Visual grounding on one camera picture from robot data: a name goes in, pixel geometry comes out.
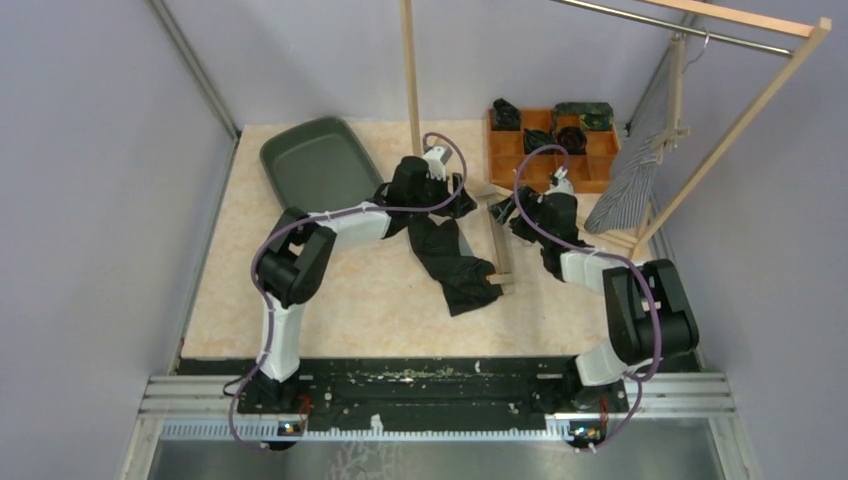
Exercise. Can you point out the rolled black red sock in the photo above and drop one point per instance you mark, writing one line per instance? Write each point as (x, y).
(572, 139)

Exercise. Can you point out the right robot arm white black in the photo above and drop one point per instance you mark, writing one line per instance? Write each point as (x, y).
(647, 311)

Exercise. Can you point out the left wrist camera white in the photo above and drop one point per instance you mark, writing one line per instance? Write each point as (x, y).
(436, 158)

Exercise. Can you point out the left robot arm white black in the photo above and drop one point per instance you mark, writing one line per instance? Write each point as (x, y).
(289, 267)

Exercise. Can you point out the grey striped underwear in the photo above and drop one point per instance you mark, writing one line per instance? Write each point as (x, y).
(634, 169)

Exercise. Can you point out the metal hanging rod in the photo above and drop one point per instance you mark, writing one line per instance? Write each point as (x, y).
(677, 28)

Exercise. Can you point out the rolled black sock top-left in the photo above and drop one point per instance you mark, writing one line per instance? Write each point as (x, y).
(504, 116)

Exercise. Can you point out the folded green camouflage cloth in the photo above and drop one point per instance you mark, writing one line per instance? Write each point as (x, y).
(593, 116)

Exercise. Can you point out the green plastic basin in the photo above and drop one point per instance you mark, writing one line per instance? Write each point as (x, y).
(319, 165)

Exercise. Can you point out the wooden compartment tray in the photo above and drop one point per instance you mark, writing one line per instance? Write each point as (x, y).
(589, 173)

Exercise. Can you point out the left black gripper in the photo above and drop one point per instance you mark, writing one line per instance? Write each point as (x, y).
(457, 206)

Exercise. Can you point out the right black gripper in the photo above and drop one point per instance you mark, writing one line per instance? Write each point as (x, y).
(528, 200)

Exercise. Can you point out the black underwear orange trim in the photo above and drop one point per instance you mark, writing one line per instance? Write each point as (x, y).
(463, 278)

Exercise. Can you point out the rolled dark sock middle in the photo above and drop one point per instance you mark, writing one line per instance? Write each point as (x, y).
(534, 139)

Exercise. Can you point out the wooden clip hanger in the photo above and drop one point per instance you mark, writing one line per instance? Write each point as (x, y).
(504, 277)
(675, 131)

